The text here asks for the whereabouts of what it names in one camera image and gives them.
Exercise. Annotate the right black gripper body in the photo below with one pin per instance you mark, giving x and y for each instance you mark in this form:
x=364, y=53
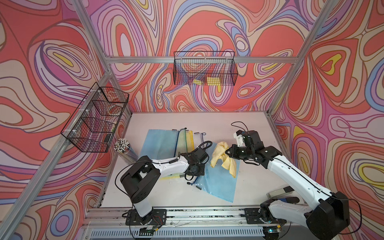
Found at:
x=242, y=152

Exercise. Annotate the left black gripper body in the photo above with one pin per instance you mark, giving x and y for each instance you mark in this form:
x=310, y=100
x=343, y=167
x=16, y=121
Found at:
x=199, y=171

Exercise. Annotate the white blue-zip document bag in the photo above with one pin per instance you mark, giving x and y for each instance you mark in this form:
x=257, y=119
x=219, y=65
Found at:
x=198, y=138

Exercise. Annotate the yellow wiping cloth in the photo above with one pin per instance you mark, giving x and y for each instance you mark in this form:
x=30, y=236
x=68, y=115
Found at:
x=227, y=162

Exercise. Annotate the light blue mesh document bag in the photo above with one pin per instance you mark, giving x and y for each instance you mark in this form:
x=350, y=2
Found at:
x=217, y=181

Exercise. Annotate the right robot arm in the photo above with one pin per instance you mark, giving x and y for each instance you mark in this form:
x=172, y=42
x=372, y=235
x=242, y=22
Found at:
x=326, y=213

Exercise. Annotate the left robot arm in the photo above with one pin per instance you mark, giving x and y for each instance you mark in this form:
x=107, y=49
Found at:
x=139, y=180

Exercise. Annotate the green zip document bag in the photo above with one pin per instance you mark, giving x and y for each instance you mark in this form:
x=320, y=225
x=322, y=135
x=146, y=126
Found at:
x=181, y=146

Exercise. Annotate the yellow document bag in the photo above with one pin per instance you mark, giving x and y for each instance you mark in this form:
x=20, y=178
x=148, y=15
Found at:
x=190, y=148

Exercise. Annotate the blue document bag leftmost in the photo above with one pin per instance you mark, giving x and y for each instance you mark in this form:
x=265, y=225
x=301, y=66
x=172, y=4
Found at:
x=160, y=144

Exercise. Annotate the grey stapler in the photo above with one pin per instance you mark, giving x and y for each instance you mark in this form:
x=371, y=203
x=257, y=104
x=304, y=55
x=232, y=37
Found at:
x=284, y=195

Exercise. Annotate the clear pencil holder cup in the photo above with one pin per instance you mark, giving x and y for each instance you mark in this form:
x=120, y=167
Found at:
x=125, y=150

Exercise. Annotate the yellow sponge in basket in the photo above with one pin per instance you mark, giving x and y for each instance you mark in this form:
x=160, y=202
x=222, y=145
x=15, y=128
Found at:
x=208, y=81

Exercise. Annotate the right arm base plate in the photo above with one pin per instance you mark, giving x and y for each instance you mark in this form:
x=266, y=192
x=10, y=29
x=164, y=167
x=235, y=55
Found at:
x=252, y=216

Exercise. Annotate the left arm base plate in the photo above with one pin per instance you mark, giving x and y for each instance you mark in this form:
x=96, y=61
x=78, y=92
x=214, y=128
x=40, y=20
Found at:
x=156, y=217

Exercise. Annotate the black wire basket back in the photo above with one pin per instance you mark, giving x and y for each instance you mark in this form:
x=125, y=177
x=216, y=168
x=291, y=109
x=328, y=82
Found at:
x=190, y=65

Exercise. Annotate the black wire basket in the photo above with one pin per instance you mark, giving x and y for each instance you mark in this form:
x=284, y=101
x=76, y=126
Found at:
x=190, y=65
x=91, y=128

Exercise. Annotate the black wire basket left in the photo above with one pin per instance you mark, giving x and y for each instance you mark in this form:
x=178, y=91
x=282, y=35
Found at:
x=91, y=128

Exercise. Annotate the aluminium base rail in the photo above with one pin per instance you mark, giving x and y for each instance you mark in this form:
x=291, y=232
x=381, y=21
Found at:
x=189, y=223

